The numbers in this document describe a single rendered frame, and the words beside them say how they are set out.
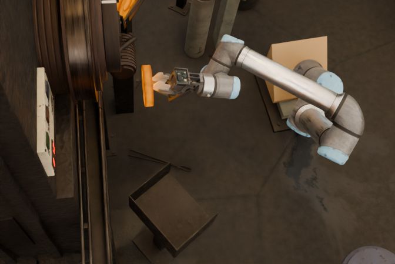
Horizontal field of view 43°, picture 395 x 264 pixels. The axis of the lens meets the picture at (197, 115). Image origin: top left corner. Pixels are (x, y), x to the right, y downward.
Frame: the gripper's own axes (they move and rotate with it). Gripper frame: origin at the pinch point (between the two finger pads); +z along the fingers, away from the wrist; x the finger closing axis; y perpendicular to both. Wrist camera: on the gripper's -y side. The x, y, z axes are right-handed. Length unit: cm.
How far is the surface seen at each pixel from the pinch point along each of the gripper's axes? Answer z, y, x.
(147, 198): -3.8, -24.0, 37.0
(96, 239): 16, -28, 51
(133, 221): -16, -84, 29
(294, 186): -98, -59, 19
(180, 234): -15, -23, 52
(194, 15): -43, -35, -66
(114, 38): 21.0, 31.7, 5.0
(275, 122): -95, -58, -18
